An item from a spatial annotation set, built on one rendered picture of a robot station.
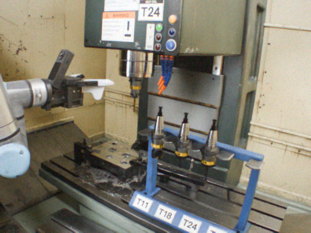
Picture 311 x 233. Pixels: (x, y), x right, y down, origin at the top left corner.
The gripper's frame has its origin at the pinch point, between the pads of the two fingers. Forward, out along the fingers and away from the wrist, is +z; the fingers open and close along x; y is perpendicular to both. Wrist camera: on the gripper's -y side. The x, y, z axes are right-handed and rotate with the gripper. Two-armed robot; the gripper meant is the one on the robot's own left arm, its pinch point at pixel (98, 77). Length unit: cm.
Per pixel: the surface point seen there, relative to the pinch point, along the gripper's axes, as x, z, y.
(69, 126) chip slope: -114, 62, 61
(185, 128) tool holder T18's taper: 18.5, 24.2, 17.4
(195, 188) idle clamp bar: 16, 45, 53
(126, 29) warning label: -2.1, 13.5, -15.7
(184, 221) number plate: 27, 18, 51
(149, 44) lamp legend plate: 7.8, 14.2, -11.0
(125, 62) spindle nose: -13.6, 25.2, -2.3
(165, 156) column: -26, 78, 61
